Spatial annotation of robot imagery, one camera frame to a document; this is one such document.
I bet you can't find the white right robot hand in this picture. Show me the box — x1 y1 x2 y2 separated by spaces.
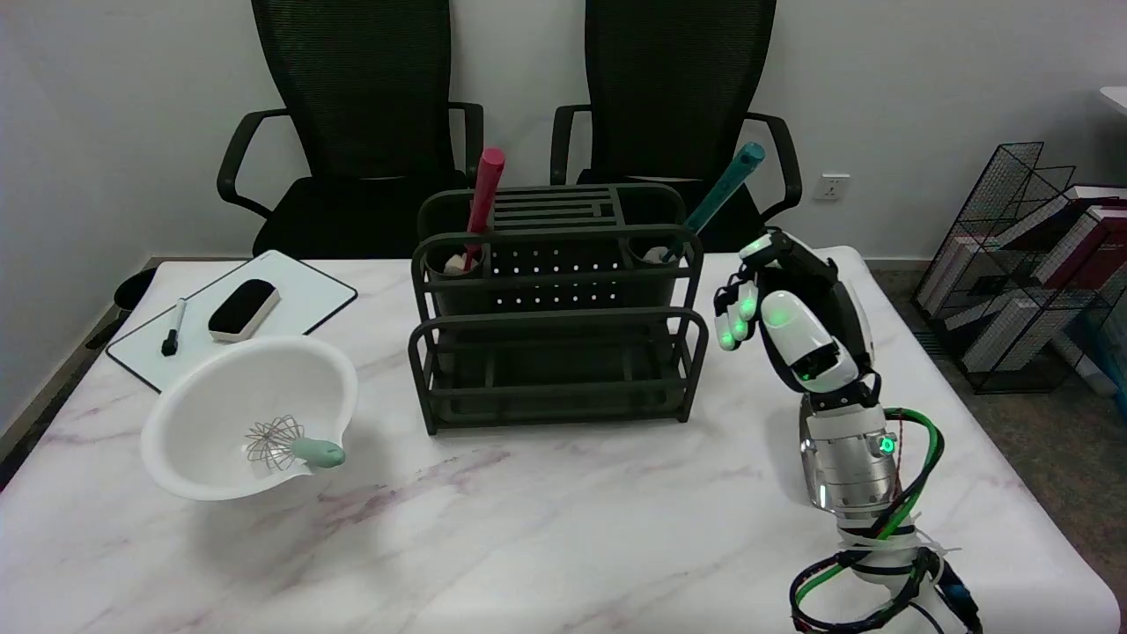
713 229 877 394

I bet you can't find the pink sponge bottle brush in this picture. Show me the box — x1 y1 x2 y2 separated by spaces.
443 147 506 276

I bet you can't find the teal bottle brush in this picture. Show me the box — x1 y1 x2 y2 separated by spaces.
647 143 767 265

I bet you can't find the white book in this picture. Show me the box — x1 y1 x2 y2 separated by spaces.
960 291 1071 372

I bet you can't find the dark green dish rack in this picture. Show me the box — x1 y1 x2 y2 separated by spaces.
408 183 710 437

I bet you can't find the black mesh office chair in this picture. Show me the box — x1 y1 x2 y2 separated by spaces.
550 0 804 254
217 0 485 259

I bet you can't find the dark maroon book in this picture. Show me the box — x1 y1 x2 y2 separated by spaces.
1013 198 1127 296

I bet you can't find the small white whiteboard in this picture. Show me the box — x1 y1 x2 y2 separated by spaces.
106 249 359 393

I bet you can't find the black whiteboard eraser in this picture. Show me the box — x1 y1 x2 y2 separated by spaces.
208 279 282 343

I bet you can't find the white plastic mixing bowl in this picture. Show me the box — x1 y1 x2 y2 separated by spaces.
141 335 359 503

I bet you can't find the black whiteboard marker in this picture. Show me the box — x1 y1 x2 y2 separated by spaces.
161 298 188 358

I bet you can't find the green robot cable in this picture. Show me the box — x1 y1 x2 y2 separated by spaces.
792 407 947 617

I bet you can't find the black wire mesh rack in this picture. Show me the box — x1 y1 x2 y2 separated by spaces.
911 141 1127 394

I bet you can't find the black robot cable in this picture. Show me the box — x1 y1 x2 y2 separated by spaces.
788 414 983 634

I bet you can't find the green handled wire whisk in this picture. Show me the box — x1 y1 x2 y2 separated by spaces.
244 416 347 472

